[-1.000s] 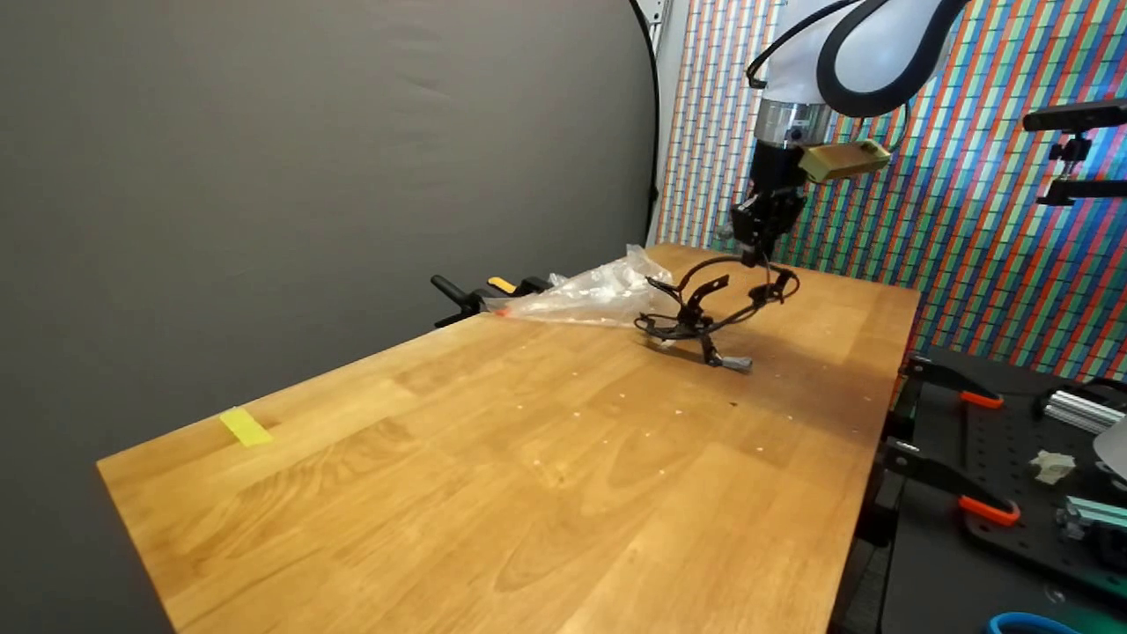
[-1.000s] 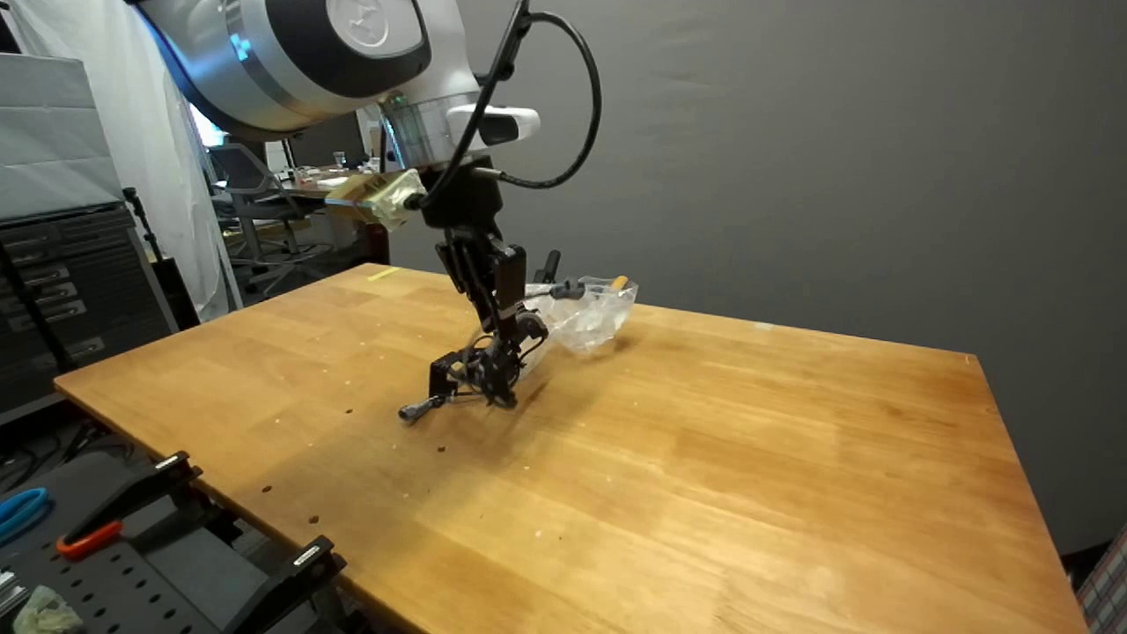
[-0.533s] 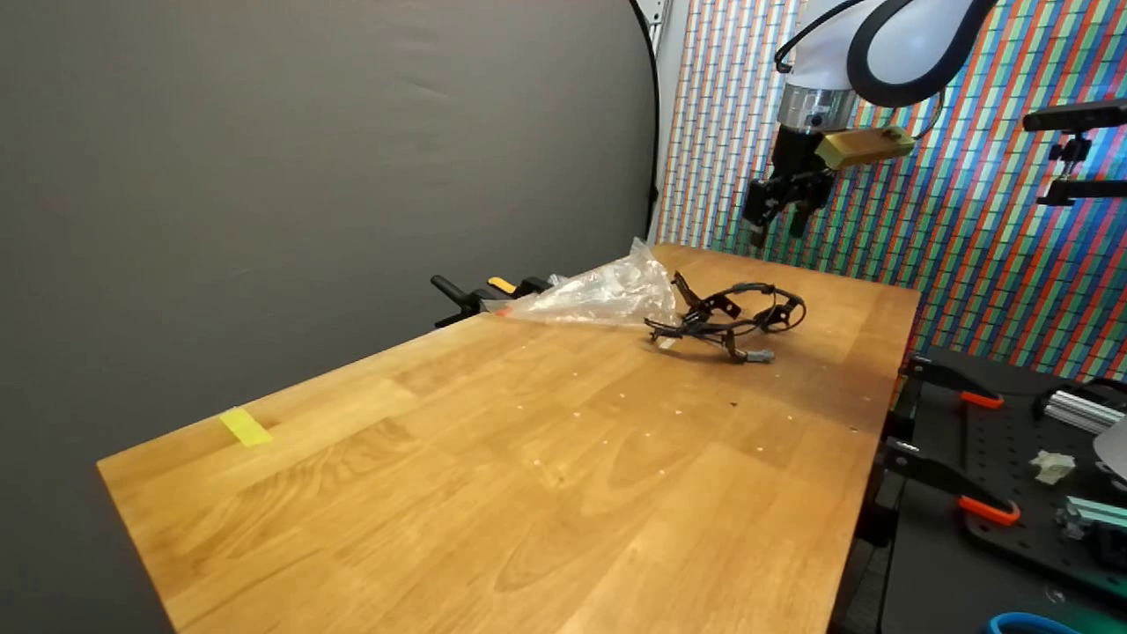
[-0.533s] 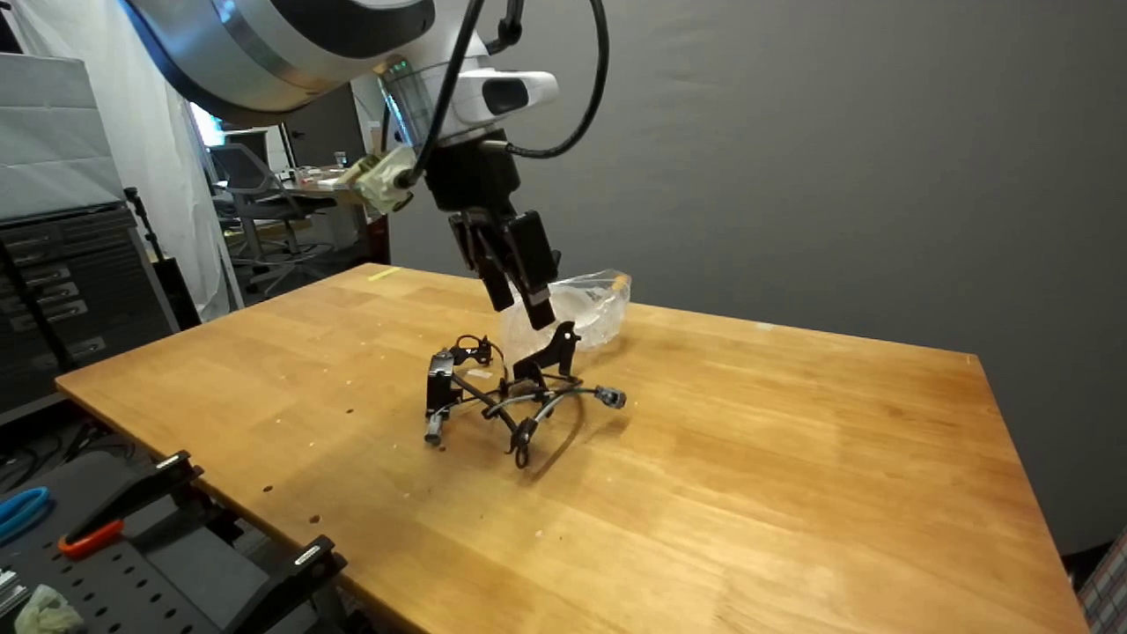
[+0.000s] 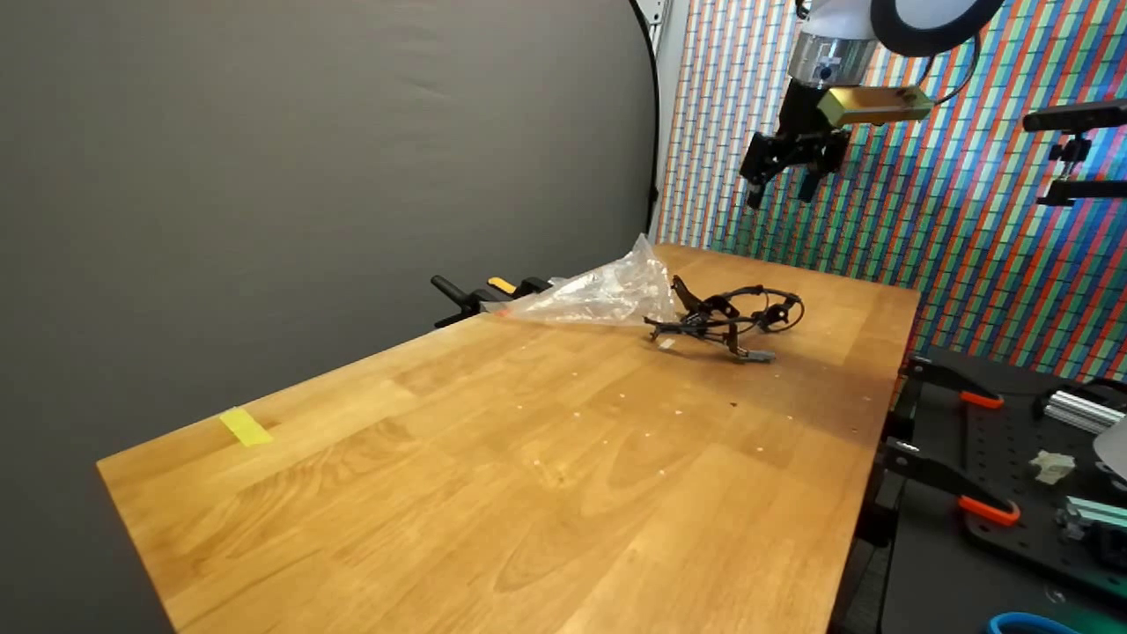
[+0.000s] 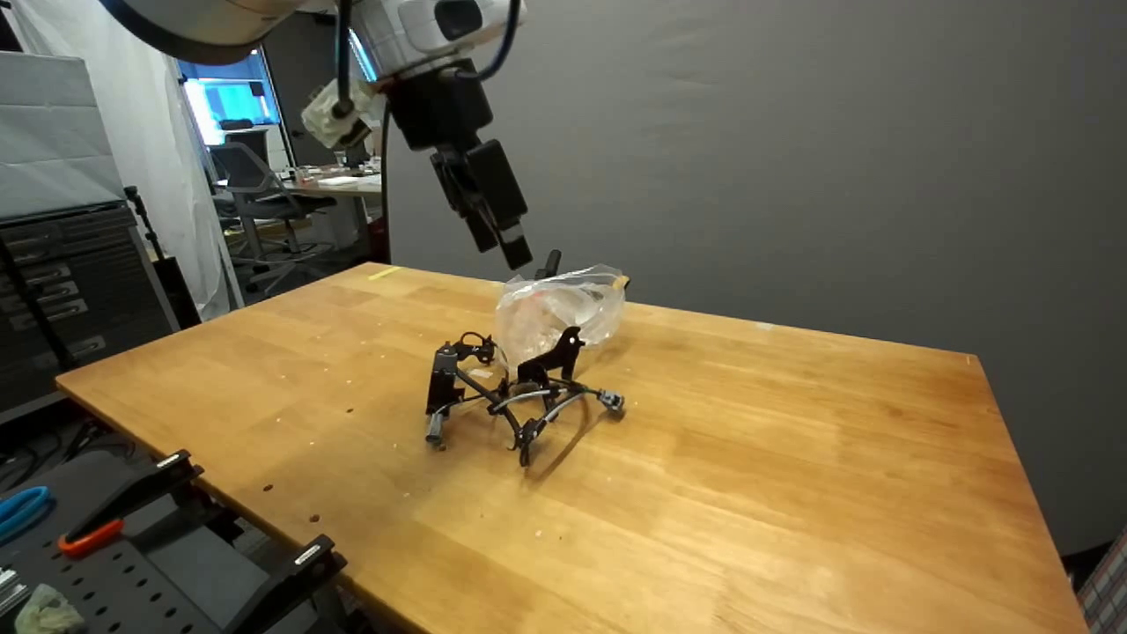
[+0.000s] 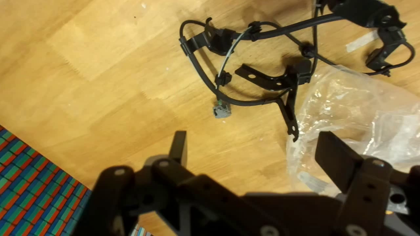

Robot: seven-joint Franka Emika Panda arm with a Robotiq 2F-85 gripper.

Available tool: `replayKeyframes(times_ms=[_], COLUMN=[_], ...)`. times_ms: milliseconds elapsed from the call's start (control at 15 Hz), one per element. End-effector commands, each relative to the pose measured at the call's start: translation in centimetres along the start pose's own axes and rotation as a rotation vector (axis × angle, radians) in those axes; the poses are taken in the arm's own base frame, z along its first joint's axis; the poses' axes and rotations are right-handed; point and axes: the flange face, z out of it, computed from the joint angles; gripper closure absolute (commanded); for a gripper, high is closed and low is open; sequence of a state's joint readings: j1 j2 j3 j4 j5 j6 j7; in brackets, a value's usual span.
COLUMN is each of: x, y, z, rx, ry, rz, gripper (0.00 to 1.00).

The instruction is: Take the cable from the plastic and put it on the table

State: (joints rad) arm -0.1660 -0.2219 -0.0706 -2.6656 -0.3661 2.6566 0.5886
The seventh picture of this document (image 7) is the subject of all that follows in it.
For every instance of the clear plastic bag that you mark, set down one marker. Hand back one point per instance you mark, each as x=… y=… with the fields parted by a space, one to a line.
x=349 y=110

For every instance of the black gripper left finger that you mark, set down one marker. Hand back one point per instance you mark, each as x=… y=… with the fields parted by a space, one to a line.
x=191 y=205

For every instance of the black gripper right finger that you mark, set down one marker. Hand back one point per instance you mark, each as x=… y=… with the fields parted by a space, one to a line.
x=362 y=192

